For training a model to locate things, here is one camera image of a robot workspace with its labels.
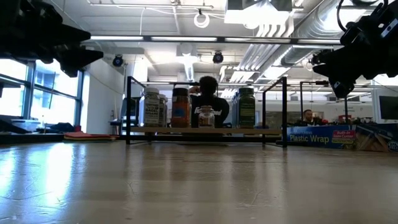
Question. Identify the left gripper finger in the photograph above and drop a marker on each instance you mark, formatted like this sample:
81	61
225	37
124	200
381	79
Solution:
76	33
77	59

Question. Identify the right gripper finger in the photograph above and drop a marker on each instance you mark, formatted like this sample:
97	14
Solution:
342	87
329	60

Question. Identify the black lid red spice jar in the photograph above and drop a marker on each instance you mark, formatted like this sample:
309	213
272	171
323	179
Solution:
180	109

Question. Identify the small cork-top glass jar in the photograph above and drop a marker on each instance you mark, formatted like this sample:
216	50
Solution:
206	119

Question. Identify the white light bar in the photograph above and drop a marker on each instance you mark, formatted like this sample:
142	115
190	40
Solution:
183	39
116	38
258	40
318	40

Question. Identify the black background rig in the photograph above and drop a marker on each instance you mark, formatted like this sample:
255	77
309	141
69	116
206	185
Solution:
301	99

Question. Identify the person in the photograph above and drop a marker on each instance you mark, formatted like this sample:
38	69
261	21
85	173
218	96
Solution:
308	115
217	102

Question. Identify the black monitor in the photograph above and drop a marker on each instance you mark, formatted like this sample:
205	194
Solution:
388	107

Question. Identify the blue plastic wrap box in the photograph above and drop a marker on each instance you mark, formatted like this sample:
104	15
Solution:
311	138

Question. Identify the small red container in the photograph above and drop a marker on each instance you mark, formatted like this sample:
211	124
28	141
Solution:
77	128

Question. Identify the dark bag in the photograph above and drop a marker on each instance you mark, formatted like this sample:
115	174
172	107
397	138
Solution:
62	127

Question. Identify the red notebook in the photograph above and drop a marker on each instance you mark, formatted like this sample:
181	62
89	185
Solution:
90	135

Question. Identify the black overhead camera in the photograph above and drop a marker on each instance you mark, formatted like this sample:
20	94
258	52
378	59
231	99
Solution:
117	60
217	57

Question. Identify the black metal table frame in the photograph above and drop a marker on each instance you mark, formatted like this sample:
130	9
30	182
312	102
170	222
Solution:
220	39

